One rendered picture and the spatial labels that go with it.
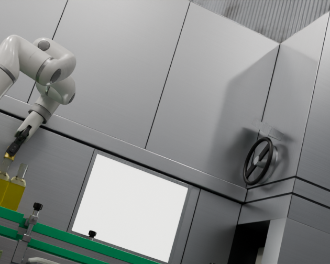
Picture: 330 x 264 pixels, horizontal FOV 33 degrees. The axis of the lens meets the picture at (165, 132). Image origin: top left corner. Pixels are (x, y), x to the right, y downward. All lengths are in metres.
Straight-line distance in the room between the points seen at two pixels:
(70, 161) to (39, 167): 0.12
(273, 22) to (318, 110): 4.20
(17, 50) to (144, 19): 0.96
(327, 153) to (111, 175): 0.83
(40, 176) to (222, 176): 0.77
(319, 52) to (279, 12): 4.09
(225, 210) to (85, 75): 0.81
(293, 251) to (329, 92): 0.65
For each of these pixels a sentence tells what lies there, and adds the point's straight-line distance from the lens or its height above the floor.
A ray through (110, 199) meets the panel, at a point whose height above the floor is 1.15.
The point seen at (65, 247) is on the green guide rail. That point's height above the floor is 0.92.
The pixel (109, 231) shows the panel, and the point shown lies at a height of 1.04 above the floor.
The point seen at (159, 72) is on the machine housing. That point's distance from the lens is 2.40.
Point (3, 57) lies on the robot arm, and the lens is 1.59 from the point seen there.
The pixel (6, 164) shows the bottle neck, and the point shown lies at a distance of 1.99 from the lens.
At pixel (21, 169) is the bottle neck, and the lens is 2.00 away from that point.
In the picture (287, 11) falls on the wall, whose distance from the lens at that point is 6.36.
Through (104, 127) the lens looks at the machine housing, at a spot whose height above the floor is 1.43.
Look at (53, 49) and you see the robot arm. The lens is 1.74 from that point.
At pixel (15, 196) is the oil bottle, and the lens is 1.97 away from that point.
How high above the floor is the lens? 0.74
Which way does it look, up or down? 19 degrees up
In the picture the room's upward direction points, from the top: 17 degrees clockwise
